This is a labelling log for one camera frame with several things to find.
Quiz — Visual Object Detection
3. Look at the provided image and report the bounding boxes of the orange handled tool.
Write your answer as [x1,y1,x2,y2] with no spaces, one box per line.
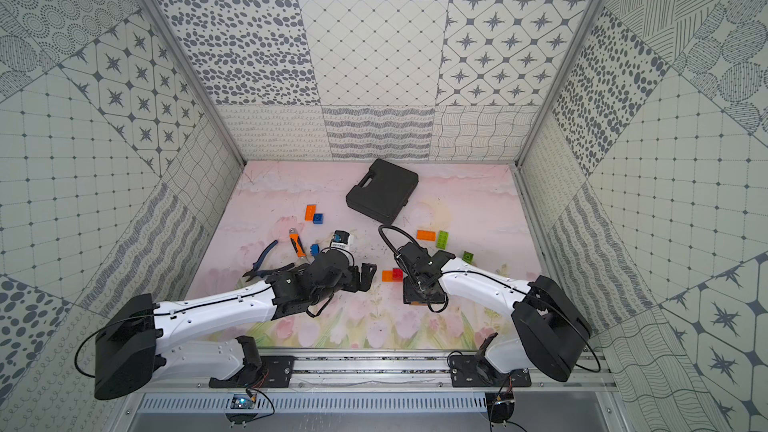
[289,228,308,262]

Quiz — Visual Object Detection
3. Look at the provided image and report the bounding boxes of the black plastic carrying case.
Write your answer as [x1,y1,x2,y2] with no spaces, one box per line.
[346,158,419,225]

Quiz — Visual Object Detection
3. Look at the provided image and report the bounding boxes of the blue handled pliers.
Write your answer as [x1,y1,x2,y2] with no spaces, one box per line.
[243,240,295,282]

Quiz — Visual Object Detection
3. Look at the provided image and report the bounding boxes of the controller board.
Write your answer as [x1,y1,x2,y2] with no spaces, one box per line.
[485,392,515,424]
[225,395,258,426]

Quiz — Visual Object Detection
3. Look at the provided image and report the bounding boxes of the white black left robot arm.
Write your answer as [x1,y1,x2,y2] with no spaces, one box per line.
[93,248,377,401]

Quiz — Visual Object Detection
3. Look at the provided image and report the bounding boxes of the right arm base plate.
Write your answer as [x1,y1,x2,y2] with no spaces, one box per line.
[447,353,532,388]

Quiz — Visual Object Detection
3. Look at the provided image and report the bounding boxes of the green long lego brick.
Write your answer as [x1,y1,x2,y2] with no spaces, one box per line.
[436,230,449,250]

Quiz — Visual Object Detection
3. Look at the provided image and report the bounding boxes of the right controller board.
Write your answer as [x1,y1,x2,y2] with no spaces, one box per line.
[485,392,515,424]

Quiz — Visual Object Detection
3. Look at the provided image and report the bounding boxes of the left controller board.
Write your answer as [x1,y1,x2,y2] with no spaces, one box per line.
[225,395,258,426]

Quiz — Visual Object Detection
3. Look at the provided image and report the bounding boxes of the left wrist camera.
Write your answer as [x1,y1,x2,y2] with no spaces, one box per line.
[330,230,351,251]

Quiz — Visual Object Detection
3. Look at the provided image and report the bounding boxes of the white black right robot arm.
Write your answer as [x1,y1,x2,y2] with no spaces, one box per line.
[393,242,592,384]

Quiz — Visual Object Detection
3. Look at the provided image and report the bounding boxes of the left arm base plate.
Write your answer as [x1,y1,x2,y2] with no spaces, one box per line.
[208,356,296,389]

